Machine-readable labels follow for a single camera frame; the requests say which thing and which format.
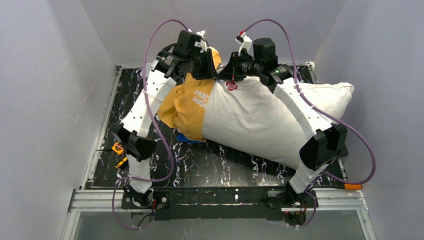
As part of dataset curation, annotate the white pillow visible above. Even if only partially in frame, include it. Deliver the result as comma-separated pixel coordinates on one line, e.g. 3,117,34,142
201,75,355,170

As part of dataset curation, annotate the yellow and blue pillowcase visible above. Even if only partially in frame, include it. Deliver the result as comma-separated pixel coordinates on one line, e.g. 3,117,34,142
156,46,223,144

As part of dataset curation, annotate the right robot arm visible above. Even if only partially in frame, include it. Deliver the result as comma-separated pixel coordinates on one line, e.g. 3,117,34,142
218,31,347,194

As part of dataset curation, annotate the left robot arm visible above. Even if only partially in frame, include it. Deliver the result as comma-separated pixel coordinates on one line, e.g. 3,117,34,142
111,30,217,194

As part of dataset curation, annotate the yellow tape measure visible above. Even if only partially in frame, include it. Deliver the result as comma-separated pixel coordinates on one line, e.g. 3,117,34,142
111,142,125,156

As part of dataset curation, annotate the yellow black screwdriver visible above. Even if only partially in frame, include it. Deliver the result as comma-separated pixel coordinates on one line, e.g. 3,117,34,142
115,157,129,170

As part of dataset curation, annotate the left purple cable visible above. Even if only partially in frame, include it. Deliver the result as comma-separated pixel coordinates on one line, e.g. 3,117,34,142
111,19,190,231

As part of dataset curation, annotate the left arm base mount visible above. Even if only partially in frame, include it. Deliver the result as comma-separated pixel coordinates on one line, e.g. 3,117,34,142
121,186,171,210

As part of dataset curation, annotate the orange handled tool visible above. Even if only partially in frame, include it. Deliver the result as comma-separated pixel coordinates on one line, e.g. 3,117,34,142
342,183,362,191

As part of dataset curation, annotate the aluminium frame rail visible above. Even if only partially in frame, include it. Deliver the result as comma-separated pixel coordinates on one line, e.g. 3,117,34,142
61,65,123,240

